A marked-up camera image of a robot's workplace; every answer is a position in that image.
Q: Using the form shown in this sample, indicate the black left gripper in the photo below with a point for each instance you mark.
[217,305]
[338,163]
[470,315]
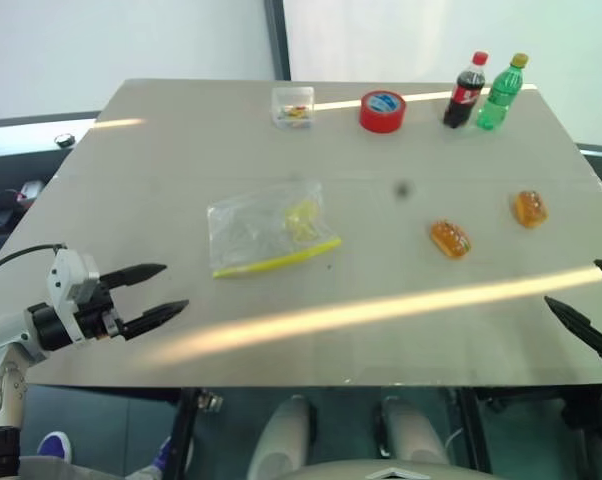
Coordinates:
[98,312]

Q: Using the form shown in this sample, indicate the orange toy bread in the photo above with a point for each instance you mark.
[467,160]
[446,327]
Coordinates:
[450,239]
[530,209]

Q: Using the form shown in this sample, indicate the clear yellow zip plastic bag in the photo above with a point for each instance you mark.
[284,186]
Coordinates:
[251,235]

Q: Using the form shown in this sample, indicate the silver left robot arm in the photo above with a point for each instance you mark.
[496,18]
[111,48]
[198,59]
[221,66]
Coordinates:
[3,330]

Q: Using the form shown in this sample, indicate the black table leg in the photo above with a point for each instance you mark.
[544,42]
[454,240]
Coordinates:
[473,430]
[181,435]

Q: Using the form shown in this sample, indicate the blue shoe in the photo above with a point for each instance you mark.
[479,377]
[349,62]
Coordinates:
[164,452]
[55,446]

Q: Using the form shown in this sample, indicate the small round black object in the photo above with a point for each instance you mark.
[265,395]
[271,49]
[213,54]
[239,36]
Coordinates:
[65,140]

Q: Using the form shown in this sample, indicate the dark side desk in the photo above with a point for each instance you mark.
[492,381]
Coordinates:
[11,165]

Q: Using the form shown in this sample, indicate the green bottle yellow cap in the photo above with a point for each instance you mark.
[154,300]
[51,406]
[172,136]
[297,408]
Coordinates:
[498,97]

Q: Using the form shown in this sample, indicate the cola bottle red cap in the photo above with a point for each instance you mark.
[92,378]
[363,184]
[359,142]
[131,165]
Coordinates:
[463,95]

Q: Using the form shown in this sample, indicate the clear plastic box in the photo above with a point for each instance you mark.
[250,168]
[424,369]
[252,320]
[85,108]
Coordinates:
[293,107]

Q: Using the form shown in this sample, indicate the red tape roll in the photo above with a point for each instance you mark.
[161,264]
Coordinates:
[381,117]

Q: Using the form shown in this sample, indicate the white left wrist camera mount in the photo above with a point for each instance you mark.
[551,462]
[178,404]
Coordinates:
[66,277]

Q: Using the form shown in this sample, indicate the dark window frame post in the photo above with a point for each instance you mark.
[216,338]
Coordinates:
[278,40]

